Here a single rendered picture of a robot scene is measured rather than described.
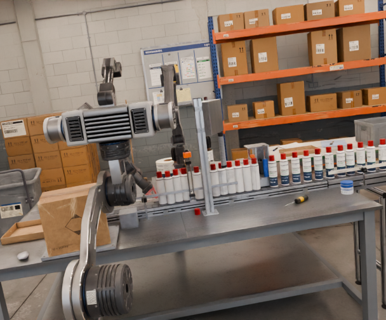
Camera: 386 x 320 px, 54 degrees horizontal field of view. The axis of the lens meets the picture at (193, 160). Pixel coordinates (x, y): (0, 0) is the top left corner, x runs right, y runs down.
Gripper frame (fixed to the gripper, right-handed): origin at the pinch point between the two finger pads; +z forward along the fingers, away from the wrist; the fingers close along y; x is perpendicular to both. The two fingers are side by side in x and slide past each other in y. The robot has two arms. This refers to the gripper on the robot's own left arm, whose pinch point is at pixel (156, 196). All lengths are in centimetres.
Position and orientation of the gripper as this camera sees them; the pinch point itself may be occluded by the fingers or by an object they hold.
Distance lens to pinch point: 235.8
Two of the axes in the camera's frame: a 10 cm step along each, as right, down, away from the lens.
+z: 6.9, 6.9, 2.2
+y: -1.4, -1.8, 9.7
